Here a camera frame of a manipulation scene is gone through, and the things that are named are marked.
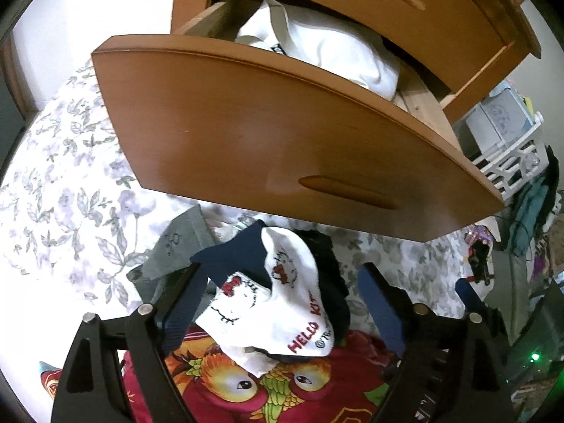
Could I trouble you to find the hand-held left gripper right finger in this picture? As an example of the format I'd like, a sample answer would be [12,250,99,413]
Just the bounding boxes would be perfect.
[357,262,517,423]

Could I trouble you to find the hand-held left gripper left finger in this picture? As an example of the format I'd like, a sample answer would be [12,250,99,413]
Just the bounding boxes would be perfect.
[50,263,209,423]

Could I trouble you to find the white sock cat print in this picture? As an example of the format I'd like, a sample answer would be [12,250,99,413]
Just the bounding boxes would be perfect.
[196,271,287,377]
[260,227,336,358]

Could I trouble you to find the black cloth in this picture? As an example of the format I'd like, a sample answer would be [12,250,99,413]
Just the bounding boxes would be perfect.
[293,229,351,344]

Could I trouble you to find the grey cloth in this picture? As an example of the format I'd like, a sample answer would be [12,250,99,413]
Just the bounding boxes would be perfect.
[128,205,208,296]

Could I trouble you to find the navy sock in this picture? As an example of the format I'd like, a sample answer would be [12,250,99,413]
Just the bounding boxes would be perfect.
[190,220,274,349]

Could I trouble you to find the red floral blanket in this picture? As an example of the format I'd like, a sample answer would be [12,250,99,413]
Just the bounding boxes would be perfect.
[39,317,424,423]

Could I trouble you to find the dark glass cabinet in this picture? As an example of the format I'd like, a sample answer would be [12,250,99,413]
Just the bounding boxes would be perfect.
[485,273,564,423]

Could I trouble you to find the teal garment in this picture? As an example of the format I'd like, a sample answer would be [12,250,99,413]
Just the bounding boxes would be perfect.
[507,176,551,256]

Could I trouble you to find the white lattice rack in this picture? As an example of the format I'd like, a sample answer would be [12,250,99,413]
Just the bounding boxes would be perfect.
[473,112,551,199]

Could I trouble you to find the dark jacket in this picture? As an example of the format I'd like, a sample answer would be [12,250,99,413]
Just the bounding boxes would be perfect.
[542,143,562,212]

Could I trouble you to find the white storage box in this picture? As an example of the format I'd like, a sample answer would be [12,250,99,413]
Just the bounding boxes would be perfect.
[465,88,536,159]

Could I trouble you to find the white cloth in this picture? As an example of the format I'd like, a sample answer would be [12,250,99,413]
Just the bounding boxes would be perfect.
[235,0,401,102]

